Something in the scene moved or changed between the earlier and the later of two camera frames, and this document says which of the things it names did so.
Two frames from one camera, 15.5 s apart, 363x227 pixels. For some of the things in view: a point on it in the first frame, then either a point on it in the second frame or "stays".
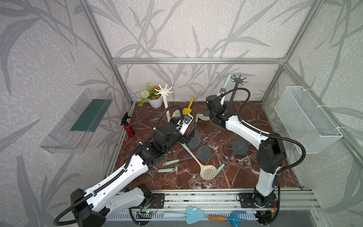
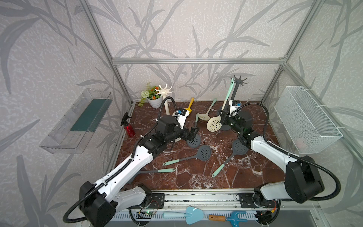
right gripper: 224,107 → 224,118
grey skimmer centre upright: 195,141 stays
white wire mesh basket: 305,121 stays
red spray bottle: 128,127 stays
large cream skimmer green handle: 185,147 → 214,124
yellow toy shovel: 187,110 stays
